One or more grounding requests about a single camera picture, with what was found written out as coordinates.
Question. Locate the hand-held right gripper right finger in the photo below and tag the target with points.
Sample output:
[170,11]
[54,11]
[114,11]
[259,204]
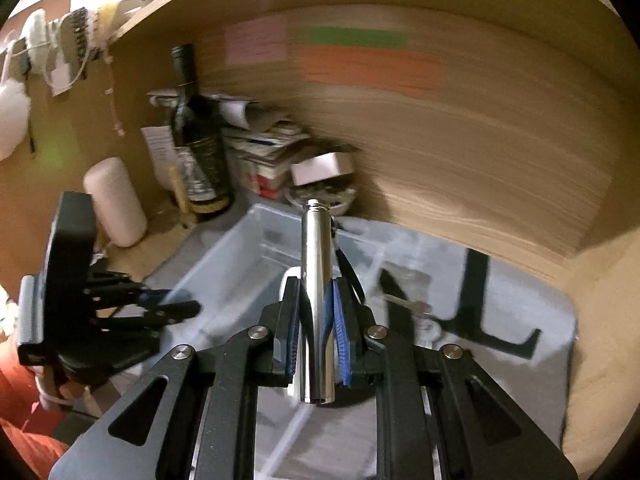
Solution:
[341,332]

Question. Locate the white bowl of pins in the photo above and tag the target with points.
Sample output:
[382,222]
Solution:
[320,197]

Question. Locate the person's orange clothing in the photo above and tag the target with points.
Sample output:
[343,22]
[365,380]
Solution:
[20,390]

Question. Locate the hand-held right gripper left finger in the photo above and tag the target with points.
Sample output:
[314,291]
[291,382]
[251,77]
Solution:
[292,332]

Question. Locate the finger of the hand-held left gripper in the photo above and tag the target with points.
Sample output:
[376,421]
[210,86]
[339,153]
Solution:
[175,311]
[150,298]

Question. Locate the dark wine bottle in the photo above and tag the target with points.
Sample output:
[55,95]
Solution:
[200,160]

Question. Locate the person's left hand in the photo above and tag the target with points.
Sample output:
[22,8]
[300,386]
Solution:
[60,392]

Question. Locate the white card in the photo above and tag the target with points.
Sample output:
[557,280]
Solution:
[322,167]

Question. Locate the stack of booklets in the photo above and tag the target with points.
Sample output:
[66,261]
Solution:
[265,145]

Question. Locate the grey mat with black letters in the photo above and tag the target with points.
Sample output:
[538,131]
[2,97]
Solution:
[505,310]

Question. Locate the white fluffy cloth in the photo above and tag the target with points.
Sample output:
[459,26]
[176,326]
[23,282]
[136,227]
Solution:
[12,110]

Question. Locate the red white box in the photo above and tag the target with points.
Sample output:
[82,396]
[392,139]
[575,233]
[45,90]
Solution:
[267,182]

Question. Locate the black white lace band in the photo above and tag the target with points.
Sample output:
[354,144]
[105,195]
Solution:
[77,35]

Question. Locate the green sticky note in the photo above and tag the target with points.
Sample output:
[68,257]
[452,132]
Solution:
[350,37]

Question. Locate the pink sticky note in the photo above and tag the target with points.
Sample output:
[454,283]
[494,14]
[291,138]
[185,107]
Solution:
[255,42]

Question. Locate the orange sticky note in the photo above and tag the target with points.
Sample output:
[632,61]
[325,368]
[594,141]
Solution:
[370,70]

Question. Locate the rolled newspaper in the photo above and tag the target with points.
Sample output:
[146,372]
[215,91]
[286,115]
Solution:
[230,107]

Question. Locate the white handwritten note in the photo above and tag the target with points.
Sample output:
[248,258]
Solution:
[157,152]

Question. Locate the silver metal tube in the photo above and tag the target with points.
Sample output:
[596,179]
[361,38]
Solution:
[317,280]

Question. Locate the yellow cloth item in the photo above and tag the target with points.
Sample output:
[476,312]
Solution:
[107,17]

